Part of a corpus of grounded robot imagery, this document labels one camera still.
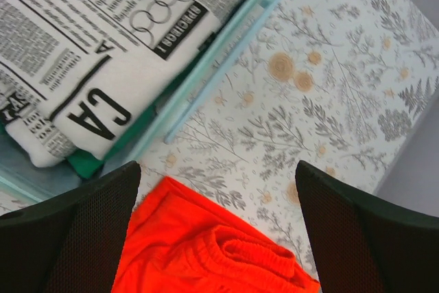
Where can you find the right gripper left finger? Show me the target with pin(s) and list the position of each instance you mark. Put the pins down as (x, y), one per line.
(71, 242)

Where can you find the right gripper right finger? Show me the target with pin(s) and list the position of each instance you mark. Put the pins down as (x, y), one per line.
(361, 243)

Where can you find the light blue suitcase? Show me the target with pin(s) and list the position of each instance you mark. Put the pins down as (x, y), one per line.
(162, 118)

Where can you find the newspaper print garment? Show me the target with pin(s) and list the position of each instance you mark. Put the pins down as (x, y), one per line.
(83, 71)

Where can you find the bright orange shorts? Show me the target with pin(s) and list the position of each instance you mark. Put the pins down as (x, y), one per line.
(179, 241)

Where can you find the floral patterned table mat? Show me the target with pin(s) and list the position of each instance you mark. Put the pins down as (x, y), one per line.
(340, 84)

